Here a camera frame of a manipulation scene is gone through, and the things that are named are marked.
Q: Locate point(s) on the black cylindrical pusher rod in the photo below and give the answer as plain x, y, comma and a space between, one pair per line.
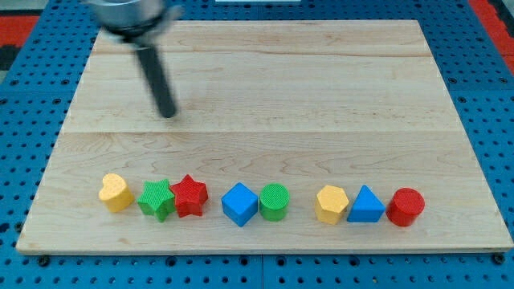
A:
162, 92

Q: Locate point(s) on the light wooden board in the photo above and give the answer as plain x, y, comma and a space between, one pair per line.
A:
300, 103

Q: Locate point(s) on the yellow heart block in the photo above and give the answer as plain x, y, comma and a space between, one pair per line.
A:
115, 194

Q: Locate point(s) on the green star block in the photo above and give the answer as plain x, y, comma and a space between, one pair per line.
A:
157, 199

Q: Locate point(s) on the red star block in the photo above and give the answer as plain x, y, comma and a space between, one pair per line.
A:
190, 196

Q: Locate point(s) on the blue cube block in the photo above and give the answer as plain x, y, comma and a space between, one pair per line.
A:
240, 204

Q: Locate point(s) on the green cylinder block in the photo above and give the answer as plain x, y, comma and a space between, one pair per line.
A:
274, 199

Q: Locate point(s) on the yellow hexagon block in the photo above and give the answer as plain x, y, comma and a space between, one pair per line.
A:
330, 204

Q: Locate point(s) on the blue triangle block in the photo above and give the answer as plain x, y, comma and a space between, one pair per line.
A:
367, 207

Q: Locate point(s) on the red cylinder block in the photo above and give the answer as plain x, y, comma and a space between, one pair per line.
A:
405, 207

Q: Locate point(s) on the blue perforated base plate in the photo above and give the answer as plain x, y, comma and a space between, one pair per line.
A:
40, 85

